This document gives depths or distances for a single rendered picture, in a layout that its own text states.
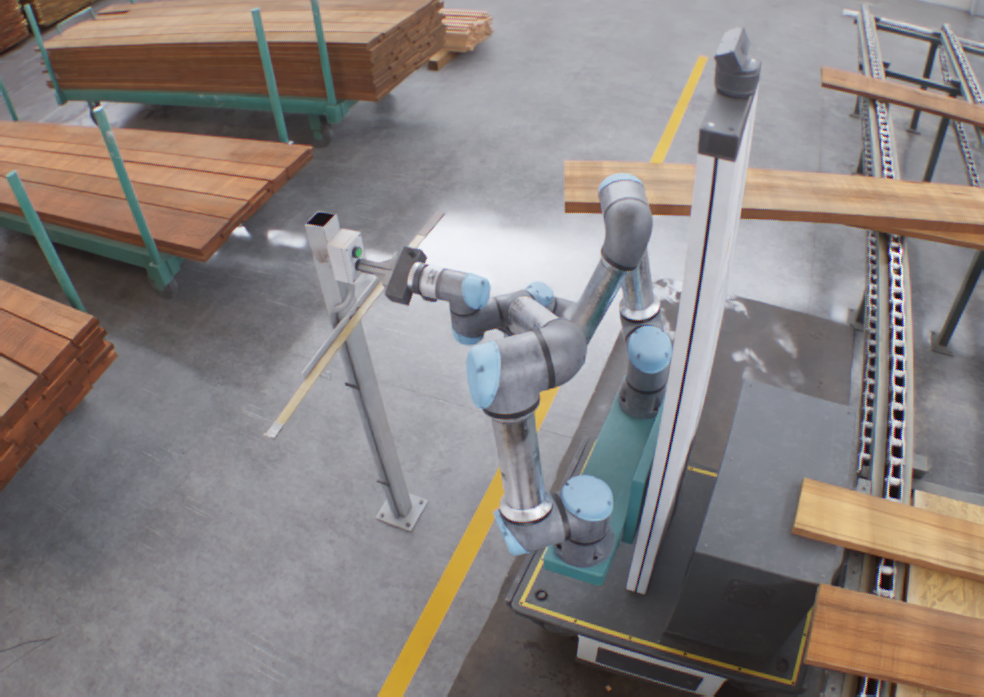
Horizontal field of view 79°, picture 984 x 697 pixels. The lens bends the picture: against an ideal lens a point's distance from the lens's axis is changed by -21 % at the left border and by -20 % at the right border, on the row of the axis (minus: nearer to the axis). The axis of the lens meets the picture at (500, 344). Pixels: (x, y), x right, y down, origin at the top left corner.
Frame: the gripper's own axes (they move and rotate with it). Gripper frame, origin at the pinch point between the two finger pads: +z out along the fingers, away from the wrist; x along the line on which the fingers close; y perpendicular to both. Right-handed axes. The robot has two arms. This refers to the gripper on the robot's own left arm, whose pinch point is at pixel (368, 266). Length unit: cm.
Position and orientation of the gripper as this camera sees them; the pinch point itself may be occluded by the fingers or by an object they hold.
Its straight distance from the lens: 180.6
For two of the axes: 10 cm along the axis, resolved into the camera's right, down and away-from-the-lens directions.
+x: -3.2, 9.2, -2.4
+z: -9.2, -2.4, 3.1
